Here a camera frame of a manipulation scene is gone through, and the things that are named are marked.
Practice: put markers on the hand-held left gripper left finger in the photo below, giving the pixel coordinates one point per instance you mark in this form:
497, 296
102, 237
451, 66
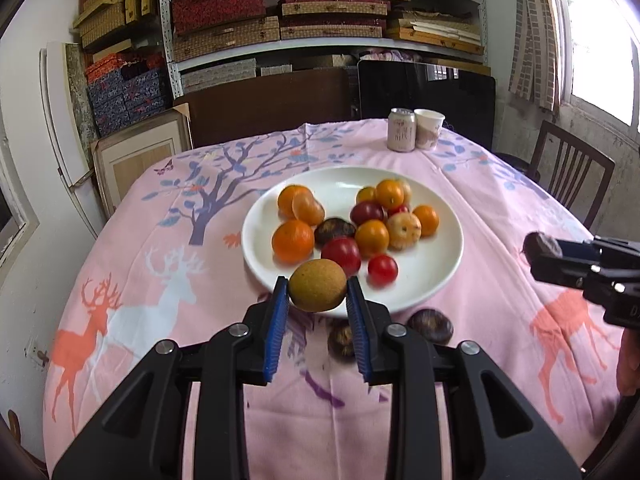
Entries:
277, 330

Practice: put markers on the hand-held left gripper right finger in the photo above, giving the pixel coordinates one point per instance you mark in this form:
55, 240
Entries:
357, 330

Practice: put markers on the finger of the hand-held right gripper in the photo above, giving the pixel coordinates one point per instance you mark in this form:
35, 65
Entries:
610, 249
560, 270

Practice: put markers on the dark brown water chestnut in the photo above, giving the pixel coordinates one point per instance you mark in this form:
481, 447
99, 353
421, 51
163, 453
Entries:
537, 245
430, 326

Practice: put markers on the small brown longan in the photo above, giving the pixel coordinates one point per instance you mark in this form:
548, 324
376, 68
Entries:
317, 285

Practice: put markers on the large red plum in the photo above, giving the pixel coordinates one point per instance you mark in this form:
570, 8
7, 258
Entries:
341, 254

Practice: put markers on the dark passion fruit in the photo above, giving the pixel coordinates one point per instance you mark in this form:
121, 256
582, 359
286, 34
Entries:
341, 341
334, 231

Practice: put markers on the white oval plate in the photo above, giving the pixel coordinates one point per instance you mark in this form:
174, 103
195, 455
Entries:
440, 260

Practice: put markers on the brown-spotted yellow passion fruit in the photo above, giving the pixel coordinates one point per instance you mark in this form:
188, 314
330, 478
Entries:
403, 230

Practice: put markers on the yellow-orange persimmon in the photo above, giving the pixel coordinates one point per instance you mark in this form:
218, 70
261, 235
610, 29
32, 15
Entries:
310, 212

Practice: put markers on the small orange mandarin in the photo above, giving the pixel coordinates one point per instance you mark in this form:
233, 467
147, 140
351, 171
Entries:
427, 220

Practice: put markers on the person's right forearm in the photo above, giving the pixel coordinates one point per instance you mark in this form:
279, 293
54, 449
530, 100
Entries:
629, 370

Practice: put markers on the pink deer print tablecloth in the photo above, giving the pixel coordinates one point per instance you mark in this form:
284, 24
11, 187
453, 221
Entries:
210, 280

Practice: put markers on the dark red plum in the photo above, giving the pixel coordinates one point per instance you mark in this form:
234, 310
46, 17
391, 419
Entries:
367, 212

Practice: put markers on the small red cherry tomato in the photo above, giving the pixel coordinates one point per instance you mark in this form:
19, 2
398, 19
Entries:
400, 209

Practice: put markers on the dark wooden chair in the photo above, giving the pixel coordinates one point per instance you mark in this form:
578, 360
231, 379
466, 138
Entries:
552, 131

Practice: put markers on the yellow cherry tomato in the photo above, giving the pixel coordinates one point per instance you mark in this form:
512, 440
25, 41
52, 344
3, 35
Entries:
366, 194

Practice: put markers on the printed paper cup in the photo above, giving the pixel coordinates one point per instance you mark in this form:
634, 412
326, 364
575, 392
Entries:
429, 130

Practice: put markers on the pink drink can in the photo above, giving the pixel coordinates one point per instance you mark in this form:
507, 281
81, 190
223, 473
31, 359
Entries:
401, 130

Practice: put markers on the black glossy panel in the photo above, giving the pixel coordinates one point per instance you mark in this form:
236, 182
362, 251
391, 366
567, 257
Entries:
450, 95

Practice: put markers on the window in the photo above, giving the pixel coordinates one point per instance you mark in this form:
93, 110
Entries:
595, 35

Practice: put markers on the wooden framed board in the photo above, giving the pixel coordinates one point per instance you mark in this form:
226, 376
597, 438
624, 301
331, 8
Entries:
140, 160

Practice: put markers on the brown wooden board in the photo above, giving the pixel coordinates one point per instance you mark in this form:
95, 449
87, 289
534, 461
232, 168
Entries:
260, 105

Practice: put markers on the checked curtain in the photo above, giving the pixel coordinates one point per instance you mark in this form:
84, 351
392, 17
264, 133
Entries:
532, 35

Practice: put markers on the pink cloth bundle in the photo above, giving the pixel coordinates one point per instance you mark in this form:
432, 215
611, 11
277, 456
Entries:
385, 55

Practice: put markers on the white framed panel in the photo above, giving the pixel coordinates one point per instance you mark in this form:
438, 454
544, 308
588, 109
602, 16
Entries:
20, 220

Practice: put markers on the stack of blue patterned boxes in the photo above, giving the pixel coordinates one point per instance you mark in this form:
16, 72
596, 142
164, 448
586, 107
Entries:
125, 95

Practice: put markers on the brown wooden chair part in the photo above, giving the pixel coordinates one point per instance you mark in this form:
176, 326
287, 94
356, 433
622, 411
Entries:
12, 430

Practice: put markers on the shelf with stacked boxes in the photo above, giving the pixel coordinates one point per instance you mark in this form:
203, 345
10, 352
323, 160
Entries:
225, 40

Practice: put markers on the grey marbled board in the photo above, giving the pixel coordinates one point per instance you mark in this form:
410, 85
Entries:
80, 100

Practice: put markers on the white board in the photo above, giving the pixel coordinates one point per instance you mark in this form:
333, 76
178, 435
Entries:
55, 110

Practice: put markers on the red patterned box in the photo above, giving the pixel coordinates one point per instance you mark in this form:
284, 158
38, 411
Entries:
215, 5

